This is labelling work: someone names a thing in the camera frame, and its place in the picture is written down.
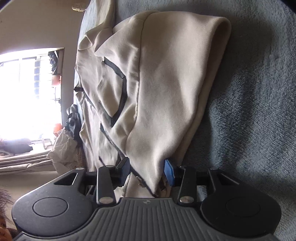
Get beige zip hoodie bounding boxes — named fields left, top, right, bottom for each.
left=75, top=1, right=231, bottom=198

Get dark clothes on windowsill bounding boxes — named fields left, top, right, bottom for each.
left=48, top=50, right=59, bottom=75

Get folded beige garment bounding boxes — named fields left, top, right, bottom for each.
left=47, top=128, right=86, bottom=175

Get dark furry garment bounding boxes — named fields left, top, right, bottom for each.
left=65, top=104, right=83, bottom=147

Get orange item on windowsill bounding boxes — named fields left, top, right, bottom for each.
left=53, top=123, right=63, bottom=137

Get grey curtain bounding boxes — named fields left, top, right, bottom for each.
left=1, top=151, right=56, bottom=175

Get grey-blue bed blanket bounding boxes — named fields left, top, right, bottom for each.
left=74, top=0, right=296, bottom=241

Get person head dark hair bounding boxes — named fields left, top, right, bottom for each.
left=0, top=188, right=19, bottom=241

